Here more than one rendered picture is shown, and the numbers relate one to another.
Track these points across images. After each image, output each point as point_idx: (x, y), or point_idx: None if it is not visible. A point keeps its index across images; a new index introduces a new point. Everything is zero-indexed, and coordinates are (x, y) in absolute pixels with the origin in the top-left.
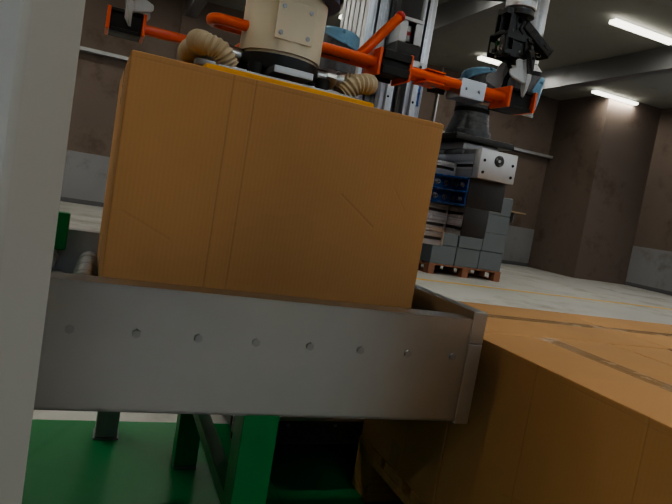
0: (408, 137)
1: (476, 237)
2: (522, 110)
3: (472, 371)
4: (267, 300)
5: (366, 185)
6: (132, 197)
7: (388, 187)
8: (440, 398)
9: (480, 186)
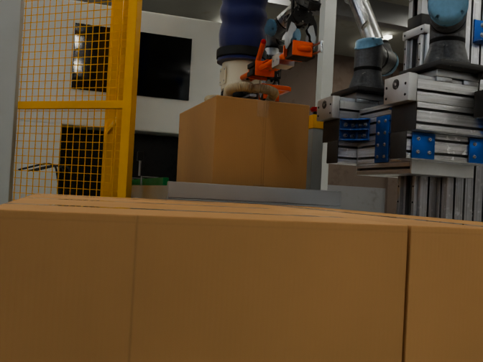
0: (210, 108)
1: (399, 157)
2: (290, 56)
3: None
4: (151, 185)
5: (203, 136)
6: (178, 161)
7: (207, 134)
8: None
9: (398, 110)
